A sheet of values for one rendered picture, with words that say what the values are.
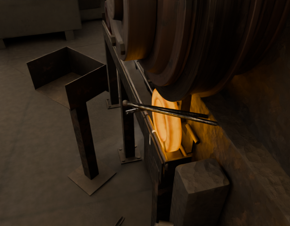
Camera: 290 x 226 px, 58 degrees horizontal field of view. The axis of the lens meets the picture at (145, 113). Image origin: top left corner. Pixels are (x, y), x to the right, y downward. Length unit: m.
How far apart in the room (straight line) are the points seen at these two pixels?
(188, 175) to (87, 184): 1.04
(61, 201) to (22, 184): 0.27
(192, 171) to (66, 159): 1.22
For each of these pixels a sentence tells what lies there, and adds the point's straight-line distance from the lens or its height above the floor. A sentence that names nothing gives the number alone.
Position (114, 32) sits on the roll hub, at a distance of 0.61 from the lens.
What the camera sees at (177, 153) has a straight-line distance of 0.79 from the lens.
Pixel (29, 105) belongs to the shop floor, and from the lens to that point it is 2.22.
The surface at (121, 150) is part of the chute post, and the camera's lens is 1.68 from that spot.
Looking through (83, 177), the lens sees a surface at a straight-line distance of 1.58.
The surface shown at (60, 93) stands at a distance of 1.17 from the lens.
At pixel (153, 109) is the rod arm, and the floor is 0.89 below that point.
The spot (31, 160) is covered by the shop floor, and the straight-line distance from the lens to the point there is 1.77.
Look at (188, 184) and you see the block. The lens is 0.55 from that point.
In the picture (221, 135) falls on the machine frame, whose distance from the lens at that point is 0.58.
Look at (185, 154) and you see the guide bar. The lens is 0.73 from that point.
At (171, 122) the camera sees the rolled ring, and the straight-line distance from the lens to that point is 0.66.
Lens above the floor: 1.25
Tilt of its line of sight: 40 degrees down
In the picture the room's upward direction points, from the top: straight up
